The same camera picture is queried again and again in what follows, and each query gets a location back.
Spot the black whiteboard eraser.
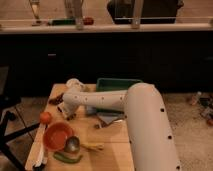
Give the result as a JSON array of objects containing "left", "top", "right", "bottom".
[{"left": 57, "top": 107, "right": 76, "bottom": 121}]

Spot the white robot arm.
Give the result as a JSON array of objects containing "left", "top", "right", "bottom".
[{"left": 63, "top": 83, "right": 182, "bottom": 171}]

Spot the green plastic tray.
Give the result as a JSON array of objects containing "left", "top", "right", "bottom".
[{"left": 95, "top": 77, "right": 144, "bottom": 114}]

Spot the blue sponge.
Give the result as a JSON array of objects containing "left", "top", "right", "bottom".
[{"left": 86, "top": 106, "right": 97, "bottom": 116}]

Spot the grey blue cloth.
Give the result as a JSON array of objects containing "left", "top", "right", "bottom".
[{"left": 97, "top": 113, "right": 124, "bottom": 125}]

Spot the white round container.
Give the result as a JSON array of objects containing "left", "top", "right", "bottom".
[{"left": 66, "top": 78, "right": 82, "bottom": 88}]

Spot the metal spoon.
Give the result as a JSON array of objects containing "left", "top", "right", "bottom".
[{"left": 93, "top": 119, "right": 123, "bottom": 129}]

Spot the dark red grape bunch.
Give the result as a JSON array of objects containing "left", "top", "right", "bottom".
[{"left": 48, "top": 94, "right": 63, "bottom": 105}]

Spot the yellow banana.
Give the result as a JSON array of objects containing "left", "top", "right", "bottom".
[{"left": 81, "top": 143, "right": 104, "bottom": 151}]

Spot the green and red object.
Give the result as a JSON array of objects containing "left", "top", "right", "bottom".
[{"left": 47, "top": 17, "right": 94, "bottom": 26}]

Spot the red tomato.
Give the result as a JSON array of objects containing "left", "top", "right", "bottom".
[{"left": 39, "top": 112, "right": 52, "bottom": 125}]

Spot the orange plastic bowl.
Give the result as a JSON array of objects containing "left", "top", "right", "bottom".
[{"left": 43, "top": 122, "right": 74, "bottom": 151}]

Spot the green chili pepper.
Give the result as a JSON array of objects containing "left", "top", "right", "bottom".
[{"left": 53, "top": 152, "right": 82, "bottom": 164}]

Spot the black box on shelf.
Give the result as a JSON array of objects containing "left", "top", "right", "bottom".
[{"left": 107, "top": 0, "right": 184, "bottom": 24}]

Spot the black chair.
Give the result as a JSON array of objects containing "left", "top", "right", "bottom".
[{"left": 0, "top": 66, "right": 39, "bottom": 171}]

